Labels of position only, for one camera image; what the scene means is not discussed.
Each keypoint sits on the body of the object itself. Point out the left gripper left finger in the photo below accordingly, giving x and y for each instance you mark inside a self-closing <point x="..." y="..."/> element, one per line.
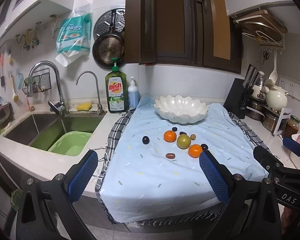
<point x="40" y="199"/>

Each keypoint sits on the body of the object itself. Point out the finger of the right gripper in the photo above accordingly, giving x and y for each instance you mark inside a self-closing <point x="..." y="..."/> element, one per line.
<point x="292" y="145"/>
<point x="268" y="161"/>

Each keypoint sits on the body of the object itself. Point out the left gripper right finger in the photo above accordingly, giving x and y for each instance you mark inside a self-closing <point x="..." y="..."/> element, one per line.
<point x="250" y="209"/>

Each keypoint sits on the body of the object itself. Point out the dark grape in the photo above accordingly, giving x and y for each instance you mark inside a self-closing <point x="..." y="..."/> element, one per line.
<point x="204" y="147"/>

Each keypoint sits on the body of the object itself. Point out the orange tangerine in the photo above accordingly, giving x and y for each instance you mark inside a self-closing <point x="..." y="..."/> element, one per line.
<point x="195" y="150"/>
<point x="170" y="136"/>

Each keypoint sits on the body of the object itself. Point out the small olive green fruit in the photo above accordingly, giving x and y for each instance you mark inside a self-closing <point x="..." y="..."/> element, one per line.
<point x="193" y="137"/>

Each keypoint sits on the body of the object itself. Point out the green apple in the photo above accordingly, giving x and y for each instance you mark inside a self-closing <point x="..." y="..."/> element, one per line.
<point x="183" y="141"/>

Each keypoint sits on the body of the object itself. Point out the red cherry tomato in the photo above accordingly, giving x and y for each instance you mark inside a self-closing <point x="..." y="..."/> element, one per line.
<point x="170" y="155"/>

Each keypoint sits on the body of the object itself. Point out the dark plum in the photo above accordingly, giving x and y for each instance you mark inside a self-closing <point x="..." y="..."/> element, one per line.
<point x="145" y="140"/>

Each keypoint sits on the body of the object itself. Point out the glass jar brown contents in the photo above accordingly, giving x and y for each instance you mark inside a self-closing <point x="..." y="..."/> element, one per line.
<point x="292" y="126"/>

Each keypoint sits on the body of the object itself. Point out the cream ceramic teapot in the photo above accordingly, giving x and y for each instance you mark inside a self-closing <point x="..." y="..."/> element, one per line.
<point x="276" y="97"/>

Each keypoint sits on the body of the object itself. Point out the black knife block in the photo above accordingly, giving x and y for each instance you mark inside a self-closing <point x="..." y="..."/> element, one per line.
<point x="237" y="99"/>

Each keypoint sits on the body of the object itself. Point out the green plastic basin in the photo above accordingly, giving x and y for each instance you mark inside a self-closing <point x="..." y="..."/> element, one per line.
<point x="71" y="143"/>

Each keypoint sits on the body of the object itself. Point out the stainless steel sink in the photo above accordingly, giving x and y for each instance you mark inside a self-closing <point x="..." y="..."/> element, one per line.
<point x="41" y="131"/>

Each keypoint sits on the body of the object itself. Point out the tall chrome faucet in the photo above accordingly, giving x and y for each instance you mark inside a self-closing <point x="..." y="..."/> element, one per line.
<point x="59" y="107"/>

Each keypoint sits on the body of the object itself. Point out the white scalloped ceramic bowl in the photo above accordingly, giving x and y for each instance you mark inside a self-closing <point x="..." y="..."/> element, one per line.
<point x="180" y="110"/>

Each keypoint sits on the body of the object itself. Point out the light blue patterned cloth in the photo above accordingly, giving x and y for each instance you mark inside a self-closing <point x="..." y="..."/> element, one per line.
<point x="172" y="169"/>

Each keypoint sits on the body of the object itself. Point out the yellow sponge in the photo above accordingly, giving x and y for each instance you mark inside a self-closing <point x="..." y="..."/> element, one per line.
<point x="84" y="106"/>

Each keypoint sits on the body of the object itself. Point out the small chrome faucet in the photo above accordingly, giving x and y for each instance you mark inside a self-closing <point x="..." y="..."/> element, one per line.
<point x="89" y="81"/>

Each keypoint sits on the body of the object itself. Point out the green dish soap bottle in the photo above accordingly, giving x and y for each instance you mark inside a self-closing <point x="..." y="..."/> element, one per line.
<point x="116" y="89"/>

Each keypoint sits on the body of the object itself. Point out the blue pump soap bottle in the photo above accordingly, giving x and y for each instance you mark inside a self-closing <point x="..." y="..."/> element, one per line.
<point x="133" y="94"/>

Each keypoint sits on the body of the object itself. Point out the hanging plastic bag pack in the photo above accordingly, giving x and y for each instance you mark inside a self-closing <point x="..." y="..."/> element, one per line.
<point x="74" y="37"/>

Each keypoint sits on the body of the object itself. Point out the black frying pan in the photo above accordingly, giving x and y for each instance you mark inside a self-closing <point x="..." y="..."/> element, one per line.
<point x="108" y="45"/>

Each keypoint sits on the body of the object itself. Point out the perforated steamer plate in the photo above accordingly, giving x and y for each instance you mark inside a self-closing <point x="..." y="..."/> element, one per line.
<point x="103" y="23"/>

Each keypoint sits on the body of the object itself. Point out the wall cutting board rack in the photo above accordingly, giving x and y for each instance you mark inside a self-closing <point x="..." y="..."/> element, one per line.
<point x="264" y="28"/>

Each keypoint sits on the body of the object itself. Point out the wire sink basket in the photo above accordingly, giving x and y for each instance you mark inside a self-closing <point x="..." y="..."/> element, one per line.
<point x="37" y="81"/>

